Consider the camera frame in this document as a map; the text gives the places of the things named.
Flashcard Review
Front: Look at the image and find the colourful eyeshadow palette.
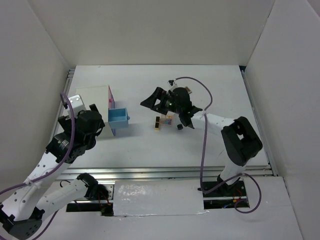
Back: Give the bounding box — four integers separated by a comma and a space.
159, 115, 173, 126

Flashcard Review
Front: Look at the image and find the light blue drawer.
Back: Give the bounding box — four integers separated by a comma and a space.
108, 108, 130, 129

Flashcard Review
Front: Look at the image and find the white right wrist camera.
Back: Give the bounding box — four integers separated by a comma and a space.
167, 79, 178, 92

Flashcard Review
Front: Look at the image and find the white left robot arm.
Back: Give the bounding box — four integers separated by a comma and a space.
0, 104, 110, 240

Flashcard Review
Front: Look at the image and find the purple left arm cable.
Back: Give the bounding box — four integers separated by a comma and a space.
0, 92, 76, 240

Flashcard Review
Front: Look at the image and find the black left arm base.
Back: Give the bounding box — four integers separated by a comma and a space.
66, 184, 115, 217

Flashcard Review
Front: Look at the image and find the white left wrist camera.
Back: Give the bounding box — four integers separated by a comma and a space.
68, 94, 86, 118

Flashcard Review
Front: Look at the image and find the white drawer cabinet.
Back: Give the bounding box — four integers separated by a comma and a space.
75, 85, 116, 137

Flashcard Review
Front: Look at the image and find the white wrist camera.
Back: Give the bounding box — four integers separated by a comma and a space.
68, 94, 86, 118
167, 79, 178, 92

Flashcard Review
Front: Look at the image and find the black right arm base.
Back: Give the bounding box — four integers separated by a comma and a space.
202, 180, 247, 200

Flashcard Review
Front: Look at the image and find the aluminium frame rail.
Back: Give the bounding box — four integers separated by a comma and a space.
57, 165, 273, 181

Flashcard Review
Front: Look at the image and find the purple blue drawer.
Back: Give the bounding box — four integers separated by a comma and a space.
110, 128, 116, 137

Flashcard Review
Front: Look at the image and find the pink drawer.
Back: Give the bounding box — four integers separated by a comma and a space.
108, 85, 116, 109

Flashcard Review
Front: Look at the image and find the long brown eyeshadow palette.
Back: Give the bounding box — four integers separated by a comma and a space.
184, 86, 192, 95

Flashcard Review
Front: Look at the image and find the black gold lipstick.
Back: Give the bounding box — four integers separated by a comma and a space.
154, 116, 161, 131

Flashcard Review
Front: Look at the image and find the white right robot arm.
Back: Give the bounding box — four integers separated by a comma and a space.
140, 87, 263, 196

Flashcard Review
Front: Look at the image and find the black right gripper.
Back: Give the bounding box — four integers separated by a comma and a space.
140, 86, 182, 116

